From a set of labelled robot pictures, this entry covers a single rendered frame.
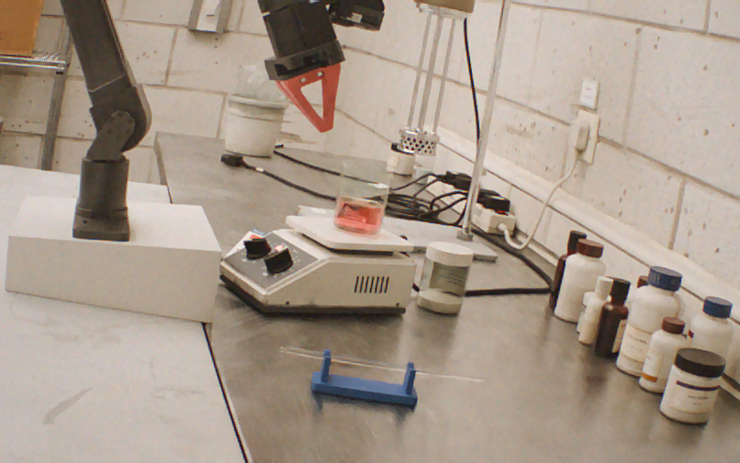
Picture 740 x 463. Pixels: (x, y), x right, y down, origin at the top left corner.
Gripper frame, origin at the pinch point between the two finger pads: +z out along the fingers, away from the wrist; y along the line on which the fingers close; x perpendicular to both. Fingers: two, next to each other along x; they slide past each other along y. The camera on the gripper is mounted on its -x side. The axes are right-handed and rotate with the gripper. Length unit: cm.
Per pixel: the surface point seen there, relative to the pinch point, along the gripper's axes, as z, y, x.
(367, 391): 20.7, -25.0, 11.0
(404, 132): 13, 47, -25
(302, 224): 11.6, 7.9, 4.3
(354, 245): 14.6, 1.5, 0.7
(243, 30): -3, 248, -50
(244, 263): 13.2, 7.5, 12.5
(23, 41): -31, 221, 30
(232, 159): 16, 98, -6
